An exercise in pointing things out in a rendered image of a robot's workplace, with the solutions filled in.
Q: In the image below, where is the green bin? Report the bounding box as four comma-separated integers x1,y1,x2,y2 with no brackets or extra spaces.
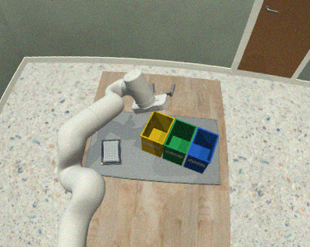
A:
162,119,197,166

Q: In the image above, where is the yellow recycle bin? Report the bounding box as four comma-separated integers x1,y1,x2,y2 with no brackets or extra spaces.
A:
140,111,175,158

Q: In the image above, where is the blue open-top bin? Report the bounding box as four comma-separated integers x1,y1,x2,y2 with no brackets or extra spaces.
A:
184,127,219,174

